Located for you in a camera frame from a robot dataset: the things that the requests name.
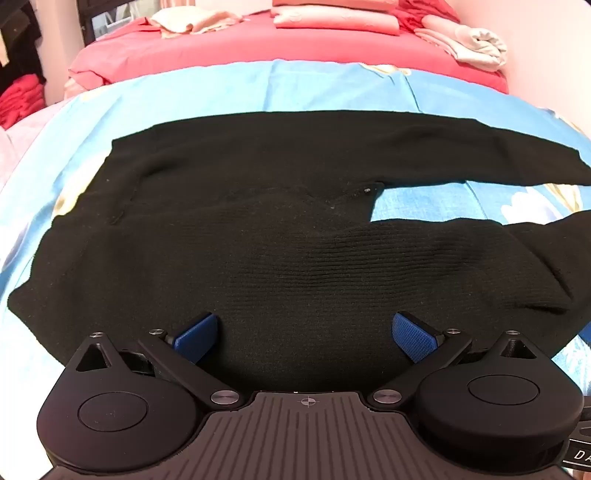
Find rolled beige cloth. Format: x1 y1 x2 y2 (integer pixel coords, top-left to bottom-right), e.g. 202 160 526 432
413 14 508 71

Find beige towel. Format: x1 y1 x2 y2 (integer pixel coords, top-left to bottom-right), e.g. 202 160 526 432
150 6 243 36

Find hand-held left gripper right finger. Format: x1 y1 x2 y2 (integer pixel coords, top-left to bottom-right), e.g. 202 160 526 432
368 311 539 409

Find pile of red clothes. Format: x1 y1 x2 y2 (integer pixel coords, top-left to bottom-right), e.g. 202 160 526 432
0 74 45 128

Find crumpled red cloth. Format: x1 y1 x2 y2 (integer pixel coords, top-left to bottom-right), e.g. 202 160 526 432
396 0 462 34

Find blue printed bedsheet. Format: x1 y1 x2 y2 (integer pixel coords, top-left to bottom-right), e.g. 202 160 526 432
0 60 591 416

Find pink bedsheet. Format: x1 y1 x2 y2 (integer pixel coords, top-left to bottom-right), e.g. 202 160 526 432
0 102 70 190

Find black knit pants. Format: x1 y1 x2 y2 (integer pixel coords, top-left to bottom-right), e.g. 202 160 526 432
7 110 591 394

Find dark framed window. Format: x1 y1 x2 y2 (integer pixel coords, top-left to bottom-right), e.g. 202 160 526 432
78 0 158 48

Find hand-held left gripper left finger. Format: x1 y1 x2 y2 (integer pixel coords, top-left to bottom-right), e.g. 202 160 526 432
74 312 242 411

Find red bed sheet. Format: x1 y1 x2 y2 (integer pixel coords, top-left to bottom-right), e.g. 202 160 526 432
68 8 509 93

